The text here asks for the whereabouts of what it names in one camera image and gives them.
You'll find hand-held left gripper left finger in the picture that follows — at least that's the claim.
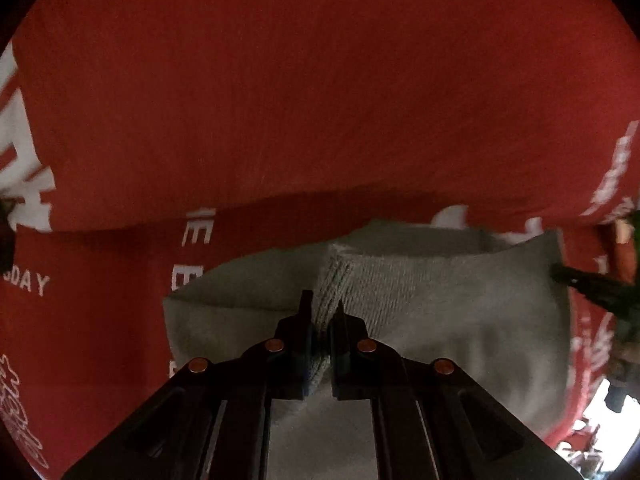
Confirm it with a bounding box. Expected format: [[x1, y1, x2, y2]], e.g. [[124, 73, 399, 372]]
[[60, 290, 316, 480]]

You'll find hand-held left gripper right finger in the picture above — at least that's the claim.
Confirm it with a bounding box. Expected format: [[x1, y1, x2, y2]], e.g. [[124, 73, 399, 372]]
[[327, 300, 583, 480]]

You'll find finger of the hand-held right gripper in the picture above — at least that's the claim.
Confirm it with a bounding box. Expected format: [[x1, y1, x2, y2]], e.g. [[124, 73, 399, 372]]
[[550, 265, 640, 318]]

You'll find grey knit sweater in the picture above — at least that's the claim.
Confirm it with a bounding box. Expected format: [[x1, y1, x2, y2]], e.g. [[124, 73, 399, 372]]
[[162, 220, 573, 480]]

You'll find red printed blanket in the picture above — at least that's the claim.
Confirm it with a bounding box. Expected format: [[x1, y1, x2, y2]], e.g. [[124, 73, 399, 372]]
[[0, 0, 640, 480]]

